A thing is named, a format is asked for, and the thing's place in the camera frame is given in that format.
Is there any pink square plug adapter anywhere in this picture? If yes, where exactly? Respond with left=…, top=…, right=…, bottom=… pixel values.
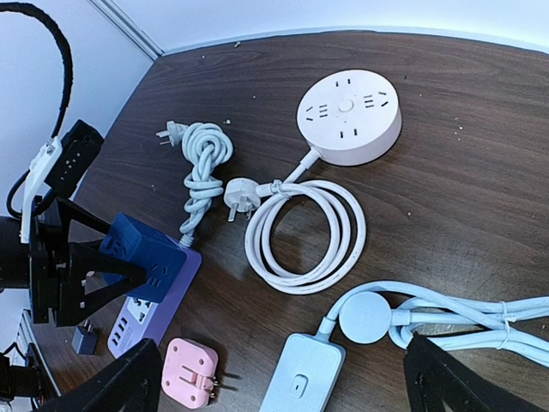
left=161, top=337, right=238, bottom=410

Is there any blue cube socket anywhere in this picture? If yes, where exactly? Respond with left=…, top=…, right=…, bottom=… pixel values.
left=100, top=213, right=187, bottom=303

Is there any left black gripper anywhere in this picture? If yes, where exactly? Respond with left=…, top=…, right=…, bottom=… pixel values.
left=1, top=198, right=147, bottom=327

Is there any light blue power strip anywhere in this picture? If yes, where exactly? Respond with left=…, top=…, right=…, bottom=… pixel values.
left=260, top=281, right=548, bottom=411

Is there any dark navy plug charger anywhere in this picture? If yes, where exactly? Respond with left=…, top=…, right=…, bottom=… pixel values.
left=72, top=320, right=98, bottom=355

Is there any white cable back left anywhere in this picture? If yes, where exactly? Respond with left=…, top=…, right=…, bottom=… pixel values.
left=154, top=121, right=235, bottom=250

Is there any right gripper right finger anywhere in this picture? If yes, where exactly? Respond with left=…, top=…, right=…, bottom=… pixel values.
left=403, top=334, right=540, bottom=412

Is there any purple power strip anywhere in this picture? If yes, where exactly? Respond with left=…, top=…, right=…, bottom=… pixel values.
left=107, top=248, right=202, bottom=358

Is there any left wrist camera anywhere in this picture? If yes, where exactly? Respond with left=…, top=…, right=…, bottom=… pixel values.
left=20, top=119, right=105, bottom=244

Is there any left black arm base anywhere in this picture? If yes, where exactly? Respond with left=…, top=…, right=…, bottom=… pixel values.
left=1, top=342, right=61, bottom=407

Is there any left aluminium frame post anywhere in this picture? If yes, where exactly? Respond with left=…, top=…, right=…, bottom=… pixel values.
left=103, top=1, right=164, bottom=61

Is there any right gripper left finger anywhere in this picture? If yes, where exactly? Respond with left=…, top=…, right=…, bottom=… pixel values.
left=40, top=338, right=162, bottom=411

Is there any round pink power socket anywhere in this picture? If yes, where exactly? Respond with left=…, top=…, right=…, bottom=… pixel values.
left=224, top=70, right=402, bottom=295

